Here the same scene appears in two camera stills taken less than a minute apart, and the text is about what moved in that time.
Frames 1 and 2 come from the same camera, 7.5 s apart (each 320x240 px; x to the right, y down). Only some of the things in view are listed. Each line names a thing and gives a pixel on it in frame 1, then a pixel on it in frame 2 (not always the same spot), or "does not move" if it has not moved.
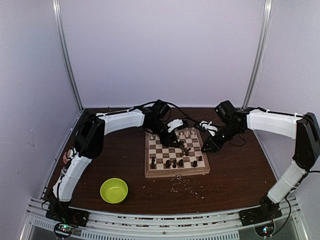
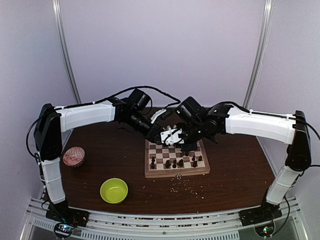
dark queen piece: x=168 y=163 does not move
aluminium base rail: x=37 y=225 does not move
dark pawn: x=174 y=165 does not move
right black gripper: x=216 y=146 to x=192 y=147
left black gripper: x=166 y=141 to x=153 y=133
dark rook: x=194 y=164 does not move
